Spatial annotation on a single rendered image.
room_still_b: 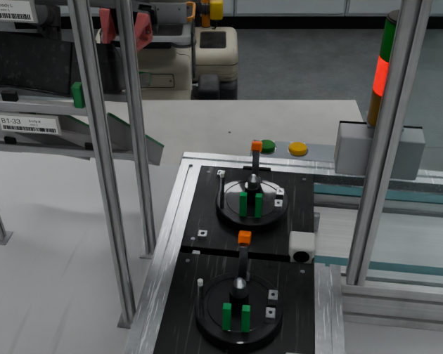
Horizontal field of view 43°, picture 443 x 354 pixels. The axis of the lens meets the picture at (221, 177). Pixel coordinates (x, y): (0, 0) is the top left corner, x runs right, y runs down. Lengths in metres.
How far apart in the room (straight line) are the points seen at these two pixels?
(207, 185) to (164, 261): 0.21
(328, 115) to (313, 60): 2.24
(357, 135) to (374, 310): 0.35
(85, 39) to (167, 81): 1.09
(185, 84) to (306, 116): 0.43
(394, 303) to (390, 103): 0.40
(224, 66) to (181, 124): 0.55
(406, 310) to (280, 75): 2.70
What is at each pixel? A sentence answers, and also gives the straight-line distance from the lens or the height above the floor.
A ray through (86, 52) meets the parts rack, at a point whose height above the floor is 1.39.
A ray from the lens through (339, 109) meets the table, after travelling 1.63.
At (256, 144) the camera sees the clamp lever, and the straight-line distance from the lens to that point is 1.08.
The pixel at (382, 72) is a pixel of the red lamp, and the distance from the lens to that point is 0.78.
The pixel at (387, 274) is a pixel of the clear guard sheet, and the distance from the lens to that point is 0.99.
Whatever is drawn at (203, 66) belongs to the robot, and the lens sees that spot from 2.04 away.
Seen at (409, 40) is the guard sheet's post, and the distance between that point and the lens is 0.73.
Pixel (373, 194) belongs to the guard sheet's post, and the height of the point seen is 1.16.
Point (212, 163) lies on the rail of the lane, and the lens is 1.22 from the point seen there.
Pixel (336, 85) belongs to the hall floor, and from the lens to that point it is 3.54.
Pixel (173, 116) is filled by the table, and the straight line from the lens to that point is 1.56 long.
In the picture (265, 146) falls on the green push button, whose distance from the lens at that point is 1.25.
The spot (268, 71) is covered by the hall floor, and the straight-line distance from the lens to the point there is 3.65.
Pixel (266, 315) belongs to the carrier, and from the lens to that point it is 0.87.
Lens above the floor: 1.69
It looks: 39 degrees down
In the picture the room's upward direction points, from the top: straight up
